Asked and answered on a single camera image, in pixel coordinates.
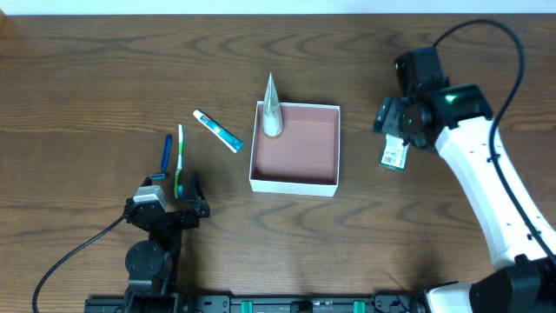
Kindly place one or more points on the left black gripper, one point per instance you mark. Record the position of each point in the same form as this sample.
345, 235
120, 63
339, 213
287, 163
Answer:
172, 216

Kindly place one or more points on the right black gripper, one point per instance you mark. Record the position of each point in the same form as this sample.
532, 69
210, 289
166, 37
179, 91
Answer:
392, 120

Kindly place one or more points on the green white sachet pack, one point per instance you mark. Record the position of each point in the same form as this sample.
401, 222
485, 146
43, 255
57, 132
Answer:
394, 154

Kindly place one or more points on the small green toothpaste tube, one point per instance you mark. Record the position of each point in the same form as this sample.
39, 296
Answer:
232, 142

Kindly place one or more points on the white Pantene tube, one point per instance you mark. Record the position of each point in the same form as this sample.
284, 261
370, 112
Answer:
272, 120

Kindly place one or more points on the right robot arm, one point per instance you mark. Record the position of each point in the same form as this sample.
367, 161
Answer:
457, 123

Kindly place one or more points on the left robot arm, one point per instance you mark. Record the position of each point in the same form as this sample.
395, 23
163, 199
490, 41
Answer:
153, 264

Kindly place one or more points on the green white toothbrush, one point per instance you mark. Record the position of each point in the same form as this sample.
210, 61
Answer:
178, 188

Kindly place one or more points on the blue disposable razor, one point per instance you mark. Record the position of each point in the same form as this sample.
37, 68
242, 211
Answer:
163, 174

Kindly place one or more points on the white cardboard box pink interior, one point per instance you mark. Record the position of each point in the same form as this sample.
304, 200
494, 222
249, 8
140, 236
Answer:
305, 158

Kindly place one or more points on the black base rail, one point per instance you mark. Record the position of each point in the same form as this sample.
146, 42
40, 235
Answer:
380, 303

